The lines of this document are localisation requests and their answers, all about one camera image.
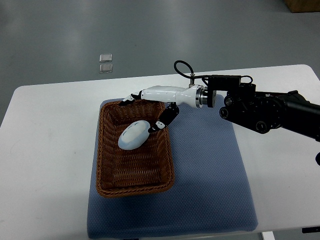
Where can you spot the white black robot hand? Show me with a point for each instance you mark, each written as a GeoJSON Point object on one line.
{"type": "Point", "coordinates": [195, 96]}

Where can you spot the blue white plush toy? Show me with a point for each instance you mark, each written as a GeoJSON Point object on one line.
{"type": "Point", "coordinates": [134, 135]}

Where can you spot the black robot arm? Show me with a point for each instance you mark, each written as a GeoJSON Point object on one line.
{"type": "Point", "coordinates": [263, 111]}

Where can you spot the brown wicker basket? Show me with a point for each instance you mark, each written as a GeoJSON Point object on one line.
{"type": "Point", "coordinates": [148, 169]}

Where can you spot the upper floor socket plate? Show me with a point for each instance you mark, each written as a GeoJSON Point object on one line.
{"type": "Point", "coordinates": [105, 57]}

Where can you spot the blue quilted mat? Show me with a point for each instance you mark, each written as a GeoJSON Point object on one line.
{"type": "Point", "coordinates": [210, 195]}

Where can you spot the cardboard box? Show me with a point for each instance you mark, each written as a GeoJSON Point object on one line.
{"type": "Point", "coordinates": [303, 6]}

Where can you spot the white table leg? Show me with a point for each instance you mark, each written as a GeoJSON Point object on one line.
{"type": "Point", "coordinates": [268, 235]}

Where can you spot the black table control panel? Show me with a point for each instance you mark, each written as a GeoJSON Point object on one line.
{"type": "Point", "coordinates": [308, 230]}

